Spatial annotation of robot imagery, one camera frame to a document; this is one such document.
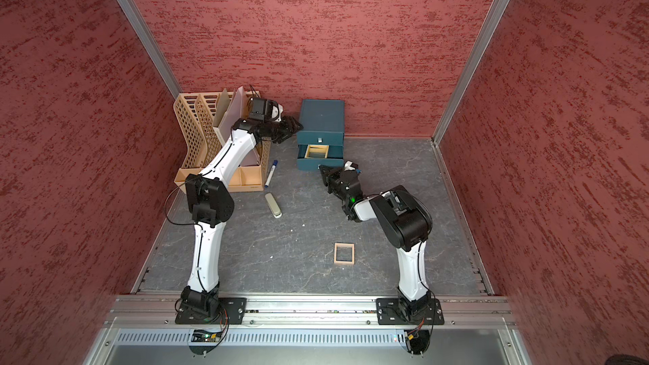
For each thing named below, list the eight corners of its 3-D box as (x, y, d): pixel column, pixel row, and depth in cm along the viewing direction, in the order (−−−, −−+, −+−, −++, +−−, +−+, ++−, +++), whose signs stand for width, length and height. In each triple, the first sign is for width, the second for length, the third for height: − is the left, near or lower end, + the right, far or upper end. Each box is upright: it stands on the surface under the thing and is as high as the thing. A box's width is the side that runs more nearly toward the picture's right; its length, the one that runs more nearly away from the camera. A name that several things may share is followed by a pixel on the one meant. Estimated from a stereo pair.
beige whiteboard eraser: (275, 219, 95) (274, 216, 92) (264, 199, 101) (263, 195, 98) (283, 215, 96) (282, 211, 94) (272, 195, 102) (271, 191, 99)
